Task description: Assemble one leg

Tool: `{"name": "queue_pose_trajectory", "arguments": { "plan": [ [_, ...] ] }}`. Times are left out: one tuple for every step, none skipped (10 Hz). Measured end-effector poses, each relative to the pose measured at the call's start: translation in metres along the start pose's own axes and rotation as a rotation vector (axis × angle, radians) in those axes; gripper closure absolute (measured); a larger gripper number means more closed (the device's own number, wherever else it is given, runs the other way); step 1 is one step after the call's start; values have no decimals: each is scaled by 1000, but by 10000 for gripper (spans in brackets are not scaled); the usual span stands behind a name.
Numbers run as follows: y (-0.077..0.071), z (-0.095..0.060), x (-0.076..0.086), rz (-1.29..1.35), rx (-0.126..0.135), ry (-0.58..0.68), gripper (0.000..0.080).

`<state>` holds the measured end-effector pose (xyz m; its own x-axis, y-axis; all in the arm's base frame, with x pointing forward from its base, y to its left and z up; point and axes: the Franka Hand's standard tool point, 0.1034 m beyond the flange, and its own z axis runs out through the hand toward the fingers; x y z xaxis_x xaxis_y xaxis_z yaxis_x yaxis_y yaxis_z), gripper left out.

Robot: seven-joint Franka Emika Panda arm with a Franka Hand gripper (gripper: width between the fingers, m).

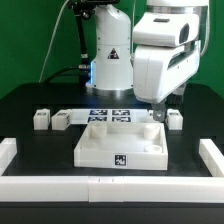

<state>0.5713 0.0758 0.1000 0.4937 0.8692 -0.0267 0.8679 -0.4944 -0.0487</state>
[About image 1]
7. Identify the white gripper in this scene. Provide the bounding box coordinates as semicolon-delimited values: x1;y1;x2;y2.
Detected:
133;41;201;121

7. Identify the white square tabletop part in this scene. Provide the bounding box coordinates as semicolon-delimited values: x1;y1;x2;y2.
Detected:
74;122;168;171

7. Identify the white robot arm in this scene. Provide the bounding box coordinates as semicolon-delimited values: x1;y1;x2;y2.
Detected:
86;0;210;122

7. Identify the white U-shaped fence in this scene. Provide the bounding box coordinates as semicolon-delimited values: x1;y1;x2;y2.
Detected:
0;138;224;203

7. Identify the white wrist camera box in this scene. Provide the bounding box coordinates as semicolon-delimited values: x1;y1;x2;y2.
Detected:
133;12;199;48

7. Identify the white marker base plate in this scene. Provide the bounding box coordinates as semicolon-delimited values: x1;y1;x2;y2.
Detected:
70;109;149;124

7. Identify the black cable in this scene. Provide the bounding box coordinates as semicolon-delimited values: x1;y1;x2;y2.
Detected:
43;66;91;84

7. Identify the black camera stand pole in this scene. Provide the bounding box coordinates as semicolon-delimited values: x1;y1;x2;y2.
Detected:
66;0;121;84

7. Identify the white cable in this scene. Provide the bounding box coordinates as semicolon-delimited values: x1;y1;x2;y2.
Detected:
38;0;71;84

